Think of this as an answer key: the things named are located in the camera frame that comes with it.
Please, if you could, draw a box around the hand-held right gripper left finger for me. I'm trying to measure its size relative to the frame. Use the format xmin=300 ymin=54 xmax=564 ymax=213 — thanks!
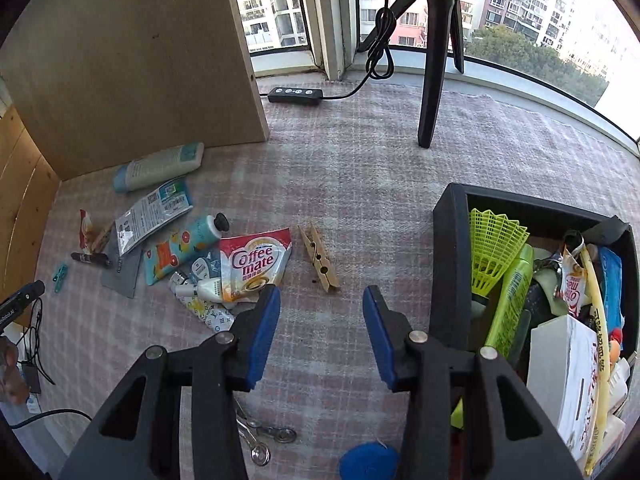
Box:
xmin=59 ymin=285 xmax=281 ymax=480

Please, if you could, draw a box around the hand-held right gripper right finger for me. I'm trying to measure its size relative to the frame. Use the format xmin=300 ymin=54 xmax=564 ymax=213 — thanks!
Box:
xmin=362 ymin=286 xmax=583 ymax=480

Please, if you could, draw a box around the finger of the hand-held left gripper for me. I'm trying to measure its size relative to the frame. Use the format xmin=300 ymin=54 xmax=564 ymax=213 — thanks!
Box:
xmin=7 ymin=281 xmax=46 ymax=311

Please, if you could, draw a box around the large wooden clothespin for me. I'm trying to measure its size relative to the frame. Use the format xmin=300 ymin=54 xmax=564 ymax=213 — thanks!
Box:
xmin=298 ymin=222 xmax=342 ymax=292

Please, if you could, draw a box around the black storage box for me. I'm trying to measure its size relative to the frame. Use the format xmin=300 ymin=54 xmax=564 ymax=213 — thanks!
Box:
xmin=432 ymin=183 xmax=640 ymax=480

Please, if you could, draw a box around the long yellow stick packet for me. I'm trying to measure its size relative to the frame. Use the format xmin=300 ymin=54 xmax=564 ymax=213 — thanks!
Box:
xmin=579 ymin=247 xmax=612 ymax=476

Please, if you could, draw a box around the red and yellow toy figure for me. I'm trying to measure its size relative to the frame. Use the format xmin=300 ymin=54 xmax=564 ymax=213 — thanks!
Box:
xmin=607 ymin=327 xmax=626 ymax=361

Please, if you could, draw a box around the person's left hand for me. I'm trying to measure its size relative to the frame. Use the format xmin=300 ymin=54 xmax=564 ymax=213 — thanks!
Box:
xmin=0 ymin=335 xmax=28 ymax=406

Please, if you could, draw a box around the white patterned pouch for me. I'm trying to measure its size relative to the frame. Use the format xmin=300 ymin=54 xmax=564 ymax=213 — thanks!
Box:
xmin=180 ymin=295 xmax=236 ymax=333

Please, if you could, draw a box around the dark brown tube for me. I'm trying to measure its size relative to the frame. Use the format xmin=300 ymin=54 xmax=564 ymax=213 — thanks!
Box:
xmin=71 ymin=252 xmax=112 ymax=267

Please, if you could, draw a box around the pine wooden board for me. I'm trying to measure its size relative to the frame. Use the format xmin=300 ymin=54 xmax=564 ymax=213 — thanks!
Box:
xmin=0 ymin=105 xmax=62 ymax=301

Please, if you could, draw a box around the red and white creamer packet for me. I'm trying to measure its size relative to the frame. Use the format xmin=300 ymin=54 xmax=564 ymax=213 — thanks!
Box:
xmin=218 ymin=228 xmax=292 ymax=304

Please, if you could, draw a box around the small white tube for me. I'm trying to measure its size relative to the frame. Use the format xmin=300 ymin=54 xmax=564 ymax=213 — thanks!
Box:
xmin=170 ymin=272 xmax=226 ymax=301

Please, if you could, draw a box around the red and white candy packet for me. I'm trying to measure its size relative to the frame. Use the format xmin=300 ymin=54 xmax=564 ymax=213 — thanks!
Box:
xmin=79 ymin=209 xmax=96 ymax=251

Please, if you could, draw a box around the small wooden clothespin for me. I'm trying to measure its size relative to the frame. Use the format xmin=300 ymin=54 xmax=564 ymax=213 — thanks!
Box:
xmin=90 ymin=220 xmax=116 ymax=256

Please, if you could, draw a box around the small blue and white sachet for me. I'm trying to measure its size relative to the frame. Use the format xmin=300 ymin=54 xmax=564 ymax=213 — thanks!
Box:
xmin=189 ymin=256 xmax=222 ymax=283

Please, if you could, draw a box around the grey flat pouch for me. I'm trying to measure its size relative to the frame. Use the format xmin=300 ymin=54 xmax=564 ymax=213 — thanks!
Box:
xmin=101 ymin=232 xmax=143 ymax=299

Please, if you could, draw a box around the colourful hand cream tube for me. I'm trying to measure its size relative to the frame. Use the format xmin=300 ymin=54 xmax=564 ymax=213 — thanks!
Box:
xmin=143 ymin=212 xmax=230 ymax=286

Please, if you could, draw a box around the blue felt disc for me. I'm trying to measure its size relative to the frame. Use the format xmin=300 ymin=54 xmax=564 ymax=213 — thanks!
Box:
xmin=338 ymin=441 xmax=401 ymax=480

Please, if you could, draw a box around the white sachet with blue label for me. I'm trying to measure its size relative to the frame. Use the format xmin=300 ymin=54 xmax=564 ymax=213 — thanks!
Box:
xmin=115 ymin=178 xmax=194 ymax=256

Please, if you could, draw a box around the green tube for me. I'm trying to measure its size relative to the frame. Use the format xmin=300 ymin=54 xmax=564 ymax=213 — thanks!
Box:
xmin=482 ymin=243 xmax=535 ymax=358

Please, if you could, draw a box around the yellow-green plastic shuttlecock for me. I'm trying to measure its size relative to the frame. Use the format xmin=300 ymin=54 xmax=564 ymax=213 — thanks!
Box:
xmin=469 ymin=208 xmax=530 ymax=311

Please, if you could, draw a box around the black patterned pouch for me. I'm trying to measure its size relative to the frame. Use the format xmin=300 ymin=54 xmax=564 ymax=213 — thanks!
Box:
xmin=520 ymin=280 xmax=556 ymax=351

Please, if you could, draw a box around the pink plaid tablecloth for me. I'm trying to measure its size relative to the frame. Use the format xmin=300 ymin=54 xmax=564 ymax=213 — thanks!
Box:
xmin=10 ymin=77 xmax=640 ymax=480

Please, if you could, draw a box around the pale green sachet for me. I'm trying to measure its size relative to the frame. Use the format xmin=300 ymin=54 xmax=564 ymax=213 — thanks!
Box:
xmin=531 ymin=260 xmax=565 ymax=313

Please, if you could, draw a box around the white and blue lotion bottle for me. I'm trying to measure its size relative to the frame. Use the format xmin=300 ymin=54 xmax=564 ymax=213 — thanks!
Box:
xmin=113 ymin=142 xmax=205 ymax=194

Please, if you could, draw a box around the white cardboard box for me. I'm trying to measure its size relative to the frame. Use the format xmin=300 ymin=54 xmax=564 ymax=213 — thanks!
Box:
xmin=526 ymin=314 xmax=613 ymax=461

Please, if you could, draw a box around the small red and white sachet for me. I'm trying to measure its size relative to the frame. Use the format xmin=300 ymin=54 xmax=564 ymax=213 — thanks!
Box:
xmin=559 ymin=242 xmax=591 ymax=318

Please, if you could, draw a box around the black power strip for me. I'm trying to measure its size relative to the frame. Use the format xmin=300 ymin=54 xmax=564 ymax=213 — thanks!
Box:
xmin=267 ymin=87 xmax=323 ymax=106

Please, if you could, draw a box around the black foil packet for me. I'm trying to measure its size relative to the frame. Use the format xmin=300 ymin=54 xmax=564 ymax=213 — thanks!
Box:
xmin=582 ymin=215 xmax=633 ymax=251

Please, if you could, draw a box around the pale wooden board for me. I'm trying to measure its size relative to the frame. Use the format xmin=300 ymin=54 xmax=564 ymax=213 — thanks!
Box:
xmin=0 ymin=0 xmax=271 ymax=183

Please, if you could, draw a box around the black tripod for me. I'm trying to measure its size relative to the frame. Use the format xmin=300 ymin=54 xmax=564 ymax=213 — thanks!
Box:
xmin=356 ymin=0 xmax=466 ymax=149

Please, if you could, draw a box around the thin black cable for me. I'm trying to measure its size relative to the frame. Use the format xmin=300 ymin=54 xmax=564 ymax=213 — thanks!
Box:
xmin=10 ymin=295 xmax=93 ymax=431

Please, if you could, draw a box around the black power cable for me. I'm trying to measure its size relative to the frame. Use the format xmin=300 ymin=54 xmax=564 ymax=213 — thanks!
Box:
xmin=259 ymin=0 xmax=397 ymax=102

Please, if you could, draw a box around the white window frame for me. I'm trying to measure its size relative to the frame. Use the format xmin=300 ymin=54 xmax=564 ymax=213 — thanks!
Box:
xmin=295 ymin=0 xmax=361 ymax=81

